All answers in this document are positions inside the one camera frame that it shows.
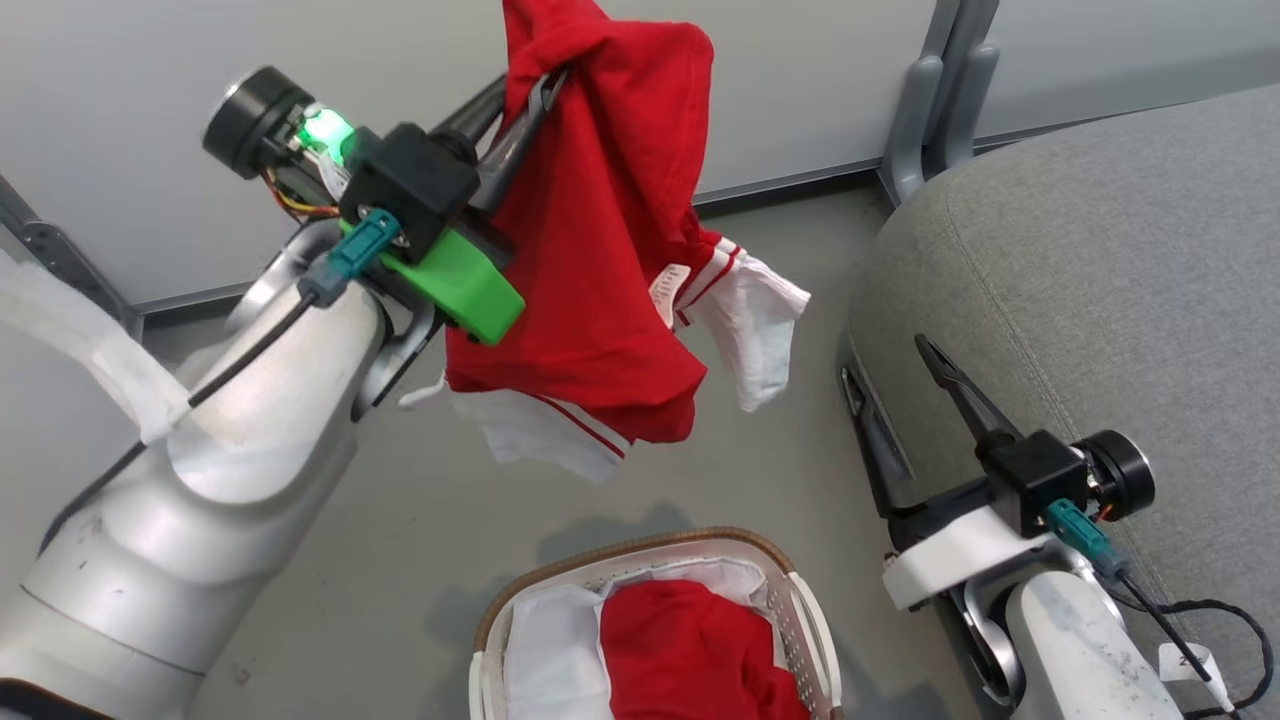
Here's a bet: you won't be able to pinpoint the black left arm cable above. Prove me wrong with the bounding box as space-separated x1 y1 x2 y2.
38 208 403 553

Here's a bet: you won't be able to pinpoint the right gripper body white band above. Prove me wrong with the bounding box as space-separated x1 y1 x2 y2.
878 430 1158 613

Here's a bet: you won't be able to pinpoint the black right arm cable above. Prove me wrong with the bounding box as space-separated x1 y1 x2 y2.
1045 498 1279 719

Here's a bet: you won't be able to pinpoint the dark grey partition leg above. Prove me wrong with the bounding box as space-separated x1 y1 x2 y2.
0 175 144 339

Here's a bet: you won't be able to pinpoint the white fabric strap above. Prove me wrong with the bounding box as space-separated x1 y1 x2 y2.
0 248 193 447

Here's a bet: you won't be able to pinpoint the grey fabric sofa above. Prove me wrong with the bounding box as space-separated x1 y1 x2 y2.
838 85 1280 720

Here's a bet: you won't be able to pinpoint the grey partition post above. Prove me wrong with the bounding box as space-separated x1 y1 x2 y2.
878 0 1003 208

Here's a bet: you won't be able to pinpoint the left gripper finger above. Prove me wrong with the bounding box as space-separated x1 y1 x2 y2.
430 75 511 153
466 68 571 214

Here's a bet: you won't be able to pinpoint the white garment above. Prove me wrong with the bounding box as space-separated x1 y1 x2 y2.
503 558 773 720

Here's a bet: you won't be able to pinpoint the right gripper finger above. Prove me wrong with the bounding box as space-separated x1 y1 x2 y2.
913 333 1023 453
840 366 915 517

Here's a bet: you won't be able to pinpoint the red garment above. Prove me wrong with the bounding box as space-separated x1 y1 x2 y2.
598 578 813 720

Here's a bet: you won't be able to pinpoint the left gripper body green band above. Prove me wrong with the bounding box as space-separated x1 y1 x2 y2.
203 63 528 348

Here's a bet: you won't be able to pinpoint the white cable tag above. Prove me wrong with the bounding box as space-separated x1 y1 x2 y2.
1158 642 1218 688

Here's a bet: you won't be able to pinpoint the orange gripper wires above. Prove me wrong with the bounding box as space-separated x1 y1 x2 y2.
262 168 343 223

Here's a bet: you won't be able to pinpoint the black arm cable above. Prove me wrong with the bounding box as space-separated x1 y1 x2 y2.
38 208 403 553
1045 498 1279 719

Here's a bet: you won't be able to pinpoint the white basket with brown rim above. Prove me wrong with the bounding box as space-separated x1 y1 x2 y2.
468 527 844 720

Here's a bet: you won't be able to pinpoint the red shirt with white sleeves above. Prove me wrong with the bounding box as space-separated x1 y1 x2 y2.
400 0 813 487

